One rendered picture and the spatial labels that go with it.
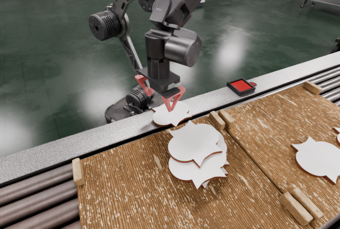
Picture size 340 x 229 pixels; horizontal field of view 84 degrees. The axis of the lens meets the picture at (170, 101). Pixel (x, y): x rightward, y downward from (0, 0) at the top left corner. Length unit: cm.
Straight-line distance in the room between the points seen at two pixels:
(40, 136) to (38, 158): 145
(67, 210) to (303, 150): 58
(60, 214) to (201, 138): 35
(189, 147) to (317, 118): 45
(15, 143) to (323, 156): 208
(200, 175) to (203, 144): 7
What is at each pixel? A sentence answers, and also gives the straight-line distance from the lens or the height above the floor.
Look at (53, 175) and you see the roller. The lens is 57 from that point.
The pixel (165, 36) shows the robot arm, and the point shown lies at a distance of 43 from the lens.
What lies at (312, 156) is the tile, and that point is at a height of 95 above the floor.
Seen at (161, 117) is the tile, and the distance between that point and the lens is 61.
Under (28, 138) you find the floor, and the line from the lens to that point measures 212.
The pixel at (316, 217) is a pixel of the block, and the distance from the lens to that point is 51.
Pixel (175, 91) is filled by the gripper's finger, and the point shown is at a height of 107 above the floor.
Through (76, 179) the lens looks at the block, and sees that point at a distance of 49.
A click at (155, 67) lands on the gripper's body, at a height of 112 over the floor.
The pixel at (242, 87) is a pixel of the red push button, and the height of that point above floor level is 93.
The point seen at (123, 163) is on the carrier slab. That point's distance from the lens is 51.
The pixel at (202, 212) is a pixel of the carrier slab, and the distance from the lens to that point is 46.
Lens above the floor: 136
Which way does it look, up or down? 41 degrees down
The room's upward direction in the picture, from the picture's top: 1 degrees clockwise
